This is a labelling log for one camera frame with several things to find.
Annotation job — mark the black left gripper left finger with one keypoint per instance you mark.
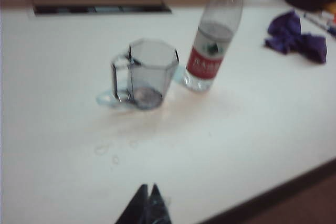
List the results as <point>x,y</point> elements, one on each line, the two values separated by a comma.
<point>136,208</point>

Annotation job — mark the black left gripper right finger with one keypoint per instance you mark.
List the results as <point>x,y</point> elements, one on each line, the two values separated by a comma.
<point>157,208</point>

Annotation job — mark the water bottle with red label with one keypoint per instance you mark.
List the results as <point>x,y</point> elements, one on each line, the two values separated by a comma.
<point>204,61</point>

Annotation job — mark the transparent grey octagonal mug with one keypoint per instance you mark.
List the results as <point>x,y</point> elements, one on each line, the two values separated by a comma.
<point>147,77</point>

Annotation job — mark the crumpled purple cloth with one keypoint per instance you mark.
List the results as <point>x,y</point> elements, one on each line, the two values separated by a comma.
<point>309,45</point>

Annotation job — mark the pen with dark barrel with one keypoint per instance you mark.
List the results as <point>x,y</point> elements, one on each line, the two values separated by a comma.
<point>320,23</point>

